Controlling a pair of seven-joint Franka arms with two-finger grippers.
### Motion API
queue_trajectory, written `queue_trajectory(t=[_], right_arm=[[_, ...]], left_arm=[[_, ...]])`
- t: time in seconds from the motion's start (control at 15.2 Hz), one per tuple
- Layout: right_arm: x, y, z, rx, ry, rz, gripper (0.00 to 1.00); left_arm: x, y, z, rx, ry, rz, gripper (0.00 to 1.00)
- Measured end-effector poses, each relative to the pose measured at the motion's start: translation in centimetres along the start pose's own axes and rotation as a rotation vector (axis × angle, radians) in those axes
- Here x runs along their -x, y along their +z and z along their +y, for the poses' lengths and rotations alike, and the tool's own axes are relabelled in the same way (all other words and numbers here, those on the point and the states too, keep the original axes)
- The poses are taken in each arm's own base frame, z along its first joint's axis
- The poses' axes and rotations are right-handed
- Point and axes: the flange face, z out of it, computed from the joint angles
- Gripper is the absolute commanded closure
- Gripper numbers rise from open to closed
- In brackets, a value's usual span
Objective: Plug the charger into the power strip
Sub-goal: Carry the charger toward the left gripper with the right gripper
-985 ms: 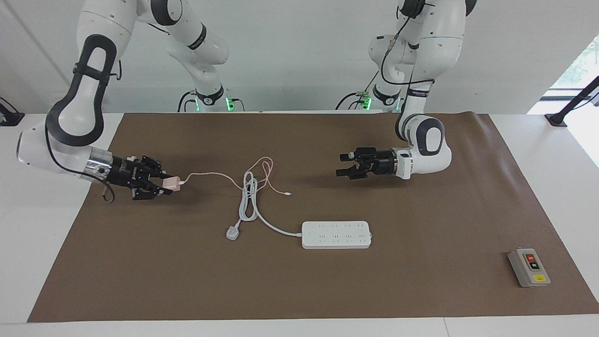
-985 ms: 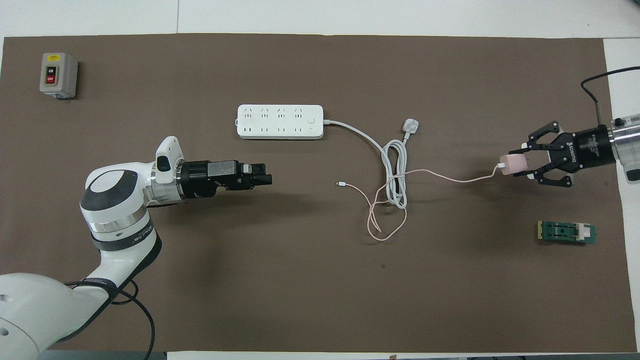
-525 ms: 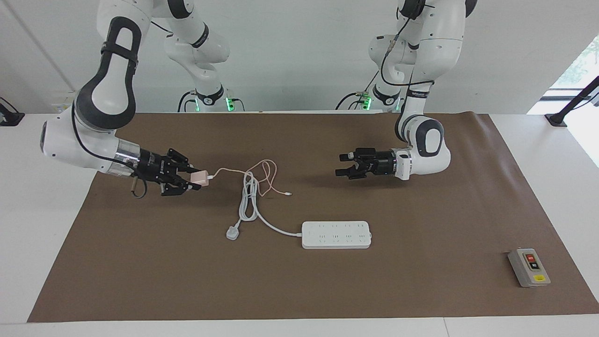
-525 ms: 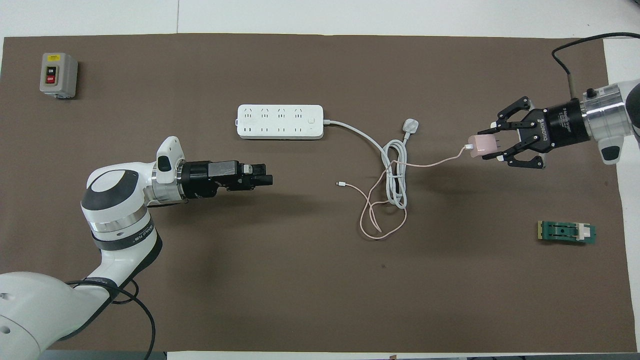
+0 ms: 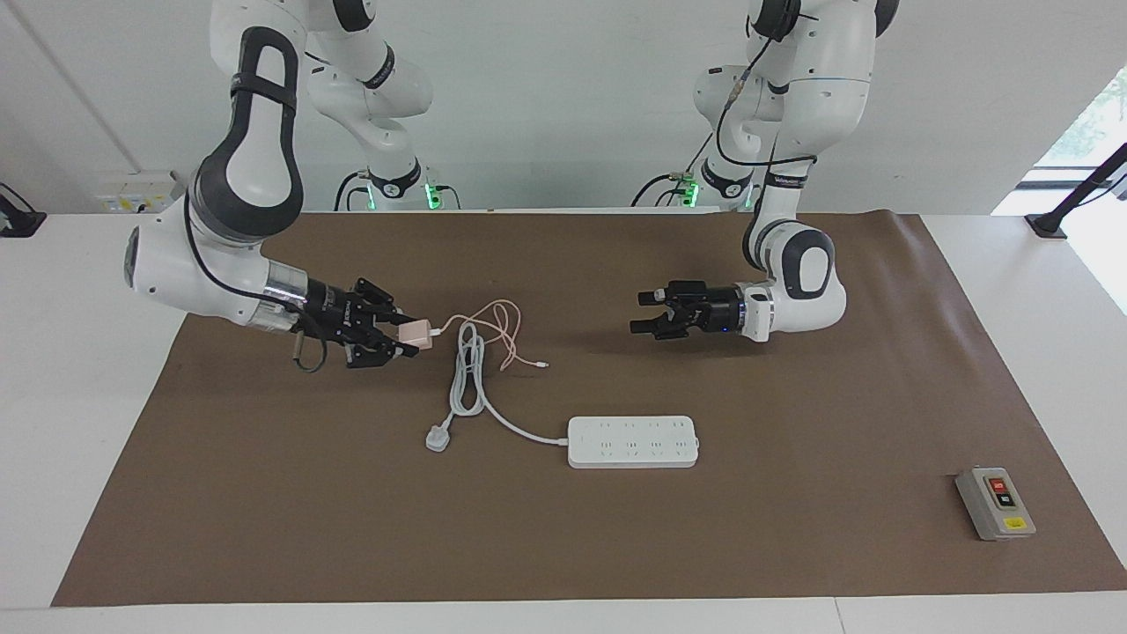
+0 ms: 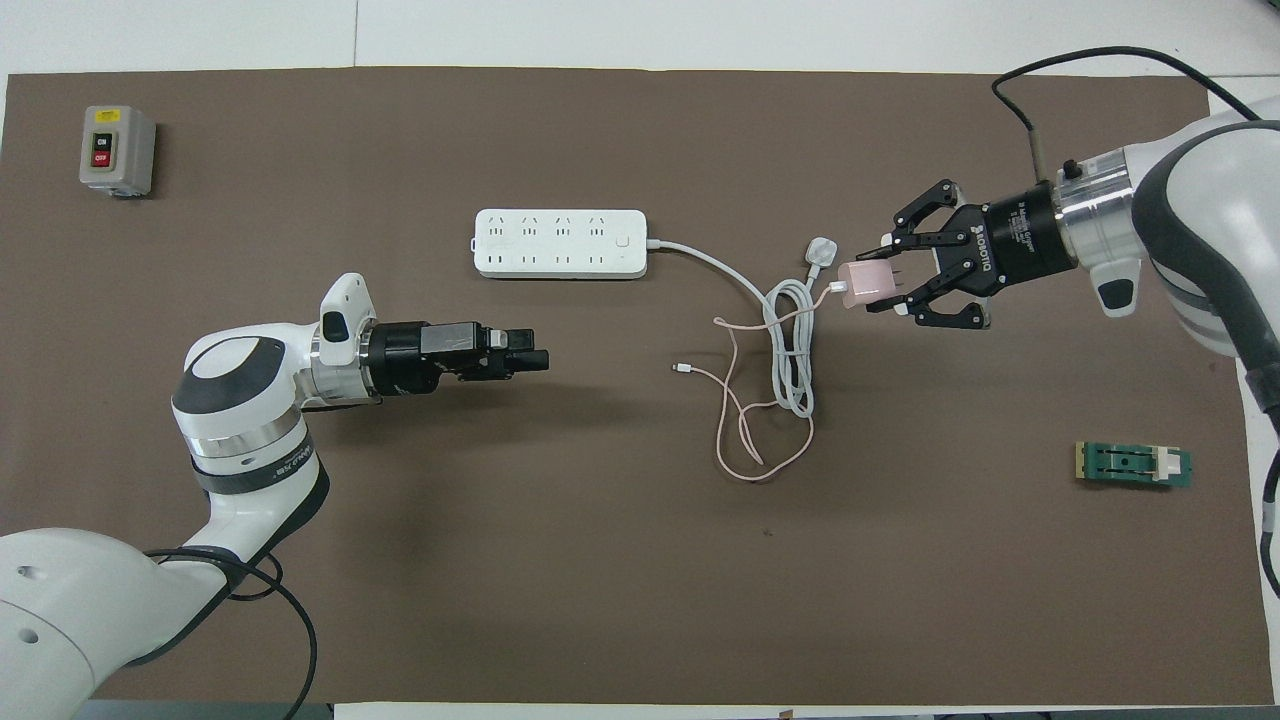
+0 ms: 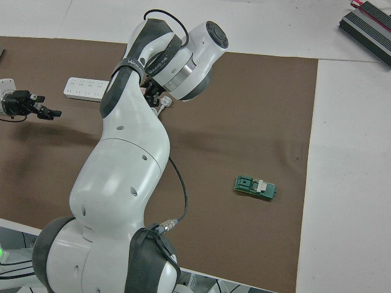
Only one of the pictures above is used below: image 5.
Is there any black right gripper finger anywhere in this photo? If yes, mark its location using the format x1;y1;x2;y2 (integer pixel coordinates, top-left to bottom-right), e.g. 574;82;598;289
354;278;422;323
348;330;422;369

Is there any pink charging cable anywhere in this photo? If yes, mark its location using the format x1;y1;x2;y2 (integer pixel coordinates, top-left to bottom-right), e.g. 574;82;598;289
431;299;550;371

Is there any white power strip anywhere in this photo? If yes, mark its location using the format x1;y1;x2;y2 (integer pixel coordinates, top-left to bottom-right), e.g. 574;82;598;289
567;416;701;469

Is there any brown table mat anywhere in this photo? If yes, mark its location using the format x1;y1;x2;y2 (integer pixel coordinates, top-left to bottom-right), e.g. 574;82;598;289
51;211;1127;607

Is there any black angled stand with clamp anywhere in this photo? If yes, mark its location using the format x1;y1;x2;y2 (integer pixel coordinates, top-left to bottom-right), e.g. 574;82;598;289
1026;143;1127;240

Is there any bright window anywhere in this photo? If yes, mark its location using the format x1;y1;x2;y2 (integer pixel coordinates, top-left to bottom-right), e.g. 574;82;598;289
993;66;1127;316

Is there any white power cord with plug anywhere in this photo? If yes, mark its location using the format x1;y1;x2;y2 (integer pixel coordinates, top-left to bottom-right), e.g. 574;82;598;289
425;322;571;453

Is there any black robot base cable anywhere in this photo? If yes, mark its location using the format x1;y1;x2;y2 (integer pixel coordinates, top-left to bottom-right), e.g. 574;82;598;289
630;132;716;210
333;170;375;212

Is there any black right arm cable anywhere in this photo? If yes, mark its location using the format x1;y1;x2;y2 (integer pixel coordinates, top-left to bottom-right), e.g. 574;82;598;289
183;194;331;372

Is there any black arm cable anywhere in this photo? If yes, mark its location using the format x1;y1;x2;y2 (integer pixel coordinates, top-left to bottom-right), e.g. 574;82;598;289
715;35;820;168
183;194;331;372

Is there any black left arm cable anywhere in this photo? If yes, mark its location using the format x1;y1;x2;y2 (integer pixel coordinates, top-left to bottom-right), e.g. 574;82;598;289
715;35;820;168

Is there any white wall socket box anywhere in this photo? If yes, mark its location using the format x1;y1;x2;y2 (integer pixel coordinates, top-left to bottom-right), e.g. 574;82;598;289
95;170;186;215

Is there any black table clamp mount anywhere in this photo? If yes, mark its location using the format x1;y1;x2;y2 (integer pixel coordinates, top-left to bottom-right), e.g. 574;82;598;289
0;182;47;239

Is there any grey push button switch box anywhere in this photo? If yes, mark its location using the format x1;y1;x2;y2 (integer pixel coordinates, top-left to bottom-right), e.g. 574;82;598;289
955;467;1037;542

